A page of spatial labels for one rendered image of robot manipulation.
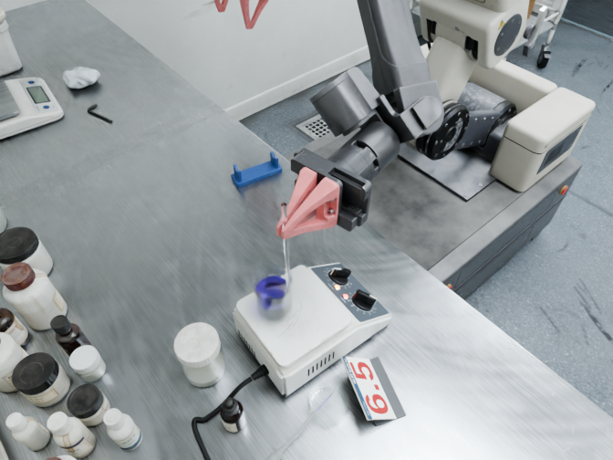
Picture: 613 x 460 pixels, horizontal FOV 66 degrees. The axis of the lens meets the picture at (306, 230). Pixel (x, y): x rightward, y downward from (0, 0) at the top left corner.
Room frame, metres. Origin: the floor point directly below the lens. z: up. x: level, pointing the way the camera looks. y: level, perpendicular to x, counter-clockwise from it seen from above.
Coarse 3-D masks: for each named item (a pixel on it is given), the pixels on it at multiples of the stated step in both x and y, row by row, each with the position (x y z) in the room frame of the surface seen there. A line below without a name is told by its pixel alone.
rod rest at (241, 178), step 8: (272, 152) 0.74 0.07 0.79; (272, 160) 0.74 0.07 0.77; (248, 168) 0.73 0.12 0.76; (256, 168) 0.73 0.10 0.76; (264, 168) 0.73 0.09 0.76; (272, 168) 0.73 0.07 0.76; (280, 168) 0.73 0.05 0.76; (232, 176) 0.70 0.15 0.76; (240, 176) 0.69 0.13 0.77; (248, 176) 0.70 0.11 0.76; (256, 176) 0.70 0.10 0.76; (264, 176) 0.71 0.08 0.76; (240, 184) 0.68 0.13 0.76
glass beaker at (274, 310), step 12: (264, 264) 0.37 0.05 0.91; (276, 264) 0.37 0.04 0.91; (252, 276) 0.35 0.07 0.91; (264, 276) 0.37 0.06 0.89; (276, 276) 0.37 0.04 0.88; (288, 288) 0.33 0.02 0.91; (264, 300) 0.32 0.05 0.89; (276, 300) 0.32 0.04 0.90; (288, 300) 0.33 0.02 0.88; (264, 312) 0.33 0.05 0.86; (276, 312) 0.32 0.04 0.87; (288, 312) 0.33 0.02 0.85
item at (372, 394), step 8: (352, 360) 0.30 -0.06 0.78; (360, 360) 0.31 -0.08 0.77; (352, 368) 0.29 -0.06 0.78; (360, 368) 0.29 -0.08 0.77; (368, 368) 0.30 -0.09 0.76; (360, 376) 0.28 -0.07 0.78; (368, 376) 0.28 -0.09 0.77; (360, 384) 0.26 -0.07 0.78; (368, 384) 0.27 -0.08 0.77; (376, 384) 0.27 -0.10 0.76; (368, 392) 0.26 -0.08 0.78; (376, 392) 0.26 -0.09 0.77; (368, 400) 0.24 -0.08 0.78; (376, 400) 0.25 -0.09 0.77; (384, 400) 0.25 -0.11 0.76; (376, 408) 0.24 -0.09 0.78; (384, 408) 0.24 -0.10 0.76; (376, 416) 0.22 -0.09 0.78; (384, 416) 0.23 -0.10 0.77
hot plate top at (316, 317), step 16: (304, 272) 0.41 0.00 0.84; (304, 288) 0.38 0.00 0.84; (320, 288) 0.38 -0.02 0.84; (240, 304) 0.35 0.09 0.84; (304, 304) 0.35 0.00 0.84; (320, 304) 0.35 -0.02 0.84; (336, 304) 0.35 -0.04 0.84; (256, 320) 0.33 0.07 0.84; (288, 320) 0.33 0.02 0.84; (304, 320) 0.33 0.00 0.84; (320, 320) 0.33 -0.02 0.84; (336, 320) 0.33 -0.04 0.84; (256, 336) 0.31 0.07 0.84; (272, 336) 0.31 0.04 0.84; (288, 336) 0.31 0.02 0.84; (304, 336) 0.31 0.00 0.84; (320, 336) 0.31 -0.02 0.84; (272, 352) 0.28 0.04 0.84; (288, 352) 0.28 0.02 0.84; (304, 352) 0.28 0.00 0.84
